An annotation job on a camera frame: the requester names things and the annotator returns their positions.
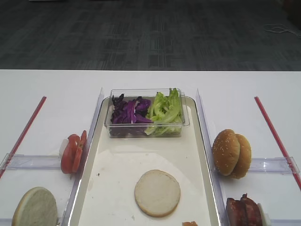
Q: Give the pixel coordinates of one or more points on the golden bun bottom half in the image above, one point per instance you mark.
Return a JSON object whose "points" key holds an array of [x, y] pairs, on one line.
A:
{"points": [[157, 193]]}

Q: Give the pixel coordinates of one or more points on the green lettuce leaves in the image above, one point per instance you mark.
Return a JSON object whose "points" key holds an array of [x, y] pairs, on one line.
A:
{"points": [[165, 110]]}

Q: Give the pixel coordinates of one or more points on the right tomato slice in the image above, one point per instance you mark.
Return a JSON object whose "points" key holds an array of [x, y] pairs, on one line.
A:
{"points": [[79, 151]]}

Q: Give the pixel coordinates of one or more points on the tomato slice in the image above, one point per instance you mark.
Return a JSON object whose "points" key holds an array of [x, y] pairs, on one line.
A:
{"points": [[69, 154], [79, 151]]}

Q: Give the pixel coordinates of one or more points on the white tomato support block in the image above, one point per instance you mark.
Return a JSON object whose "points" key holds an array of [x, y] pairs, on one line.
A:
{"points": [[63, 147]]}

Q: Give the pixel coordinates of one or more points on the left tomato slice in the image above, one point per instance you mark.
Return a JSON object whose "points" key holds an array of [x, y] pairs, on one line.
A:
{"points": [[69, 154]]}

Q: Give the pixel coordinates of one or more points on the left meat patty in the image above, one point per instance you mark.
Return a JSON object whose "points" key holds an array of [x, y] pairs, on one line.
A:
{"points": [[236, 211]]}

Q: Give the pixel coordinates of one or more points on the meat patty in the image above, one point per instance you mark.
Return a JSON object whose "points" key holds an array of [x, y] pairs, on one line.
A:
{"points": [[252, 211], [236, 211]]}

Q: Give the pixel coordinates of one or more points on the right meat patty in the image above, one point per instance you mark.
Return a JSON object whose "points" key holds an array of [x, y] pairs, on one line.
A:
{"points": [[252, 211]]}

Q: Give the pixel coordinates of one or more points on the white meat support block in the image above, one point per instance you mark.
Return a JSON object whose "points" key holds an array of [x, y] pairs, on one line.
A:
{"points": [[264, 217]]}

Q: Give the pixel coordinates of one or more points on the clear plastic salad container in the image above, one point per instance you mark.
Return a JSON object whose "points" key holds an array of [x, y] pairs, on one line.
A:
{"points": [[149, 94]]}

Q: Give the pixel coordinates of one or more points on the purple cabbage shreds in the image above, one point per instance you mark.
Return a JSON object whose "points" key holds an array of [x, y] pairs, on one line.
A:
{"points": [[129, 112]]}

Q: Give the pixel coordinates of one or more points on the sesame bun top front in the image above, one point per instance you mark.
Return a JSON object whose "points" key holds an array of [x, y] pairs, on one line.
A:
{"points": [[226, 151]]}

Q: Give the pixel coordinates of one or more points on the white metal tray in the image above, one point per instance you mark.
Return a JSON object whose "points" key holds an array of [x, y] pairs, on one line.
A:
{"points": [[114, 166]]}

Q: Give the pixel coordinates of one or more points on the bun top rear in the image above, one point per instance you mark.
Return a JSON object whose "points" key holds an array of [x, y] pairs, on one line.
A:
{"points": [[244, 160]]}

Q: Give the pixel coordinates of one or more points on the left red tape strip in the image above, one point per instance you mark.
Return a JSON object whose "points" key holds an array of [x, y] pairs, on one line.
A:
{"points": [[26, 129]]}

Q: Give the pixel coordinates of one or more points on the red tape strip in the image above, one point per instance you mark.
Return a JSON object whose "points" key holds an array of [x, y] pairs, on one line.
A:
{"points": [[279, 142], [26, 129]]}

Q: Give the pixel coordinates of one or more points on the orange sauce blob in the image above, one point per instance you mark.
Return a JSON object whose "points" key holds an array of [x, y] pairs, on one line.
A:
{"points": [[189, 223]]}

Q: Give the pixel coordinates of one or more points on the right red tape strip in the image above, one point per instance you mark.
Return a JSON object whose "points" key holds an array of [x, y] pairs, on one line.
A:
{"points": [[279, 142]]}

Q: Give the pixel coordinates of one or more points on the upper right clear holder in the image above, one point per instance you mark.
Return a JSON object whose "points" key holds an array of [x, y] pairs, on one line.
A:
{"points": [[281, 165]]}

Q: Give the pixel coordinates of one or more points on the clear holder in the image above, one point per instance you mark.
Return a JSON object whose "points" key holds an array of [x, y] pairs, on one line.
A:
{"points": [[5, 222], [30, 162], [281, 165]]}

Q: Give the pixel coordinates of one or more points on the pale bun bottom half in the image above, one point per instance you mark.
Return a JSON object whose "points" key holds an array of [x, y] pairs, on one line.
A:
{"points": [[37, 207]]}

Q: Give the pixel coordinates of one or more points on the upper left clear holder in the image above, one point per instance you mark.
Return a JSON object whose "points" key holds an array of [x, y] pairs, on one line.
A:
{"points": [[30, 162]]}

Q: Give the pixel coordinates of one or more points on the lower left clear holder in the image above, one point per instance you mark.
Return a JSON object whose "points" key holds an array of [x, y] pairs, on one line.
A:
{"points": [[5, 222]]}

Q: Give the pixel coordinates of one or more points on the right long clear rail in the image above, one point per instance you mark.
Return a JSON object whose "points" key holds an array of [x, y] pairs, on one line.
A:
{"points": [[214, 176]]}

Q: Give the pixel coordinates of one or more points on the long clear rail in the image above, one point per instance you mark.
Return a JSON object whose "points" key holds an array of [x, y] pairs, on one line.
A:
{"points": [[214, 176], [66, 218]]}

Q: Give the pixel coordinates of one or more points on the left long clear rail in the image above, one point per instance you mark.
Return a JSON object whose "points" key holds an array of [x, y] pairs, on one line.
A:
{"points": [[66, 218]]}

